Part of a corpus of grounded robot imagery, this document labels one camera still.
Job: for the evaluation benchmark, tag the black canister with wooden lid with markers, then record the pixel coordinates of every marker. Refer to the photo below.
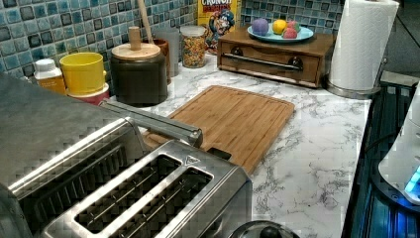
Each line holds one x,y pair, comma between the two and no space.
138,72

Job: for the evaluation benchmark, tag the white-capped orange bottle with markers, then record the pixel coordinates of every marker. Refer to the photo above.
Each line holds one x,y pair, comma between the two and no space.
49,76

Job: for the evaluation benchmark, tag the stainless steel two-slot toaster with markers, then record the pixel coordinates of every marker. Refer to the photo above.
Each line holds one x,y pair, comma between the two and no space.
176,191

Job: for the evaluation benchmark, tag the bamboo cutting board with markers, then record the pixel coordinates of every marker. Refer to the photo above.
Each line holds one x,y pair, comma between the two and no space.
239,122

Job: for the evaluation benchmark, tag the yellow toy lemon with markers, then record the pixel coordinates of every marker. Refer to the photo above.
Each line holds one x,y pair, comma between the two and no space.
278,26

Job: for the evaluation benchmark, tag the stainless steel toaster oven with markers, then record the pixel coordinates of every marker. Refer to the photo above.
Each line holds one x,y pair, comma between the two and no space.
55,151

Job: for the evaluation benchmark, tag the pink bowl under yellow cup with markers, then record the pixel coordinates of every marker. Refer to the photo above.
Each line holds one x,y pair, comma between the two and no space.
93,98

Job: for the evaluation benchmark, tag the red toy strawberry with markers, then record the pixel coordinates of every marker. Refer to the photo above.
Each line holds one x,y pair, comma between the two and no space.
289,33

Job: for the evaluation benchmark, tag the shiny metal kettle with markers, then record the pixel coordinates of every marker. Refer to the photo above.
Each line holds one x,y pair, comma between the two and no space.
263,229

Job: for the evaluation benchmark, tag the wooden drawer box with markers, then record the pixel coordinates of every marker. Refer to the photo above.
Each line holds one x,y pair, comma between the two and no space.
303,62

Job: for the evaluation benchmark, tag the grey tumbler cup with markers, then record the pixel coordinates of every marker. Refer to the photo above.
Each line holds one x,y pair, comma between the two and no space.
171,35

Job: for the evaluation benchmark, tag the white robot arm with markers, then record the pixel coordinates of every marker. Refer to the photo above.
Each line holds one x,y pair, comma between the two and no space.
400,166

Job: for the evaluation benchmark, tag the light blue plate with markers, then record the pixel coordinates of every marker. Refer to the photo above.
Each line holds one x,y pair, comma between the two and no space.
271,37

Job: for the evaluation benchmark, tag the brown utensil holder cup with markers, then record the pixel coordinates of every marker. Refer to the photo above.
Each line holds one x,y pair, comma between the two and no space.
164,53

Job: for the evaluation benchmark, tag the purple toy fruit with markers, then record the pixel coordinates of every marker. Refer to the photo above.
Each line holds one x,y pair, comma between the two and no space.
260,26

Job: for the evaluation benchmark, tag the pink toy fruit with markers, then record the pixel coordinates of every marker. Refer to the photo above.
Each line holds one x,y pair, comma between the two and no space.
293,25

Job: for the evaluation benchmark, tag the yellow plastic cup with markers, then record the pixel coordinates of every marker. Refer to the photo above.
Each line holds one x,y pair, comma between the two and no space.
83,73

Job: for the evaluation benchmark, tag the wooden spoon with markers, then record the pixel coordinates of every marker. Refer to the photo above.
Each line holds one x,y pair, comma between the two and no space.
145,20

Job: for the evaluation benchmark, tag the yellow cereal box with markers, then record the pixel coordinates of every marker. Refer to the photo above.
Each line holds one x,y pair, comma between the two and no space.
218,17

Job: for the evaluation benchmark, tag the clear jar of cereal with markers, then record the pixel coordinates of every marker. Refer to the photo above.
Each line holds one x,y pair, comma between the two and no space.
193,46

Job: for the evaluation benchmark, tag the paper towel roll on holder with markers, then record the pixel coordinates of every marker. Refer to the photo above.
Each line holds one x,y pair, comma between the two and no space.
357,59

